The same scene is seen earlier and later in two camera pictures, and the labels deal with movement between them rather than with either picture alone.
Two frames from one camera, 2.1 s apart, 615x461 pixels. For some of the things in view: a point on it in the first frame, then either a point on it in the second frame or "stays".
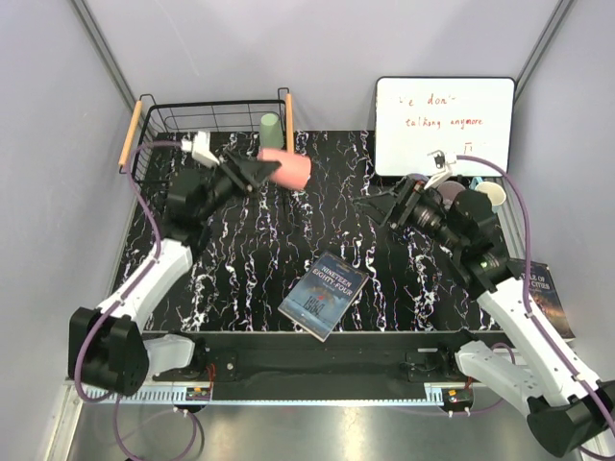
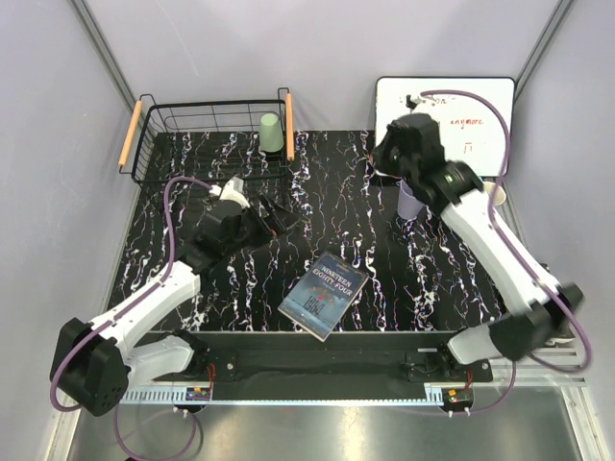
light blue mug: (496, 194) stays
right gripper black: (414, 194) → (380, 156)
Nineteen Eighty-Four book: (321, 299) stays
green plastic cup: (271, 133) stays
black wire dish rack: (154, 145) stays
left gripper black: (245, 175) → (267, 232)
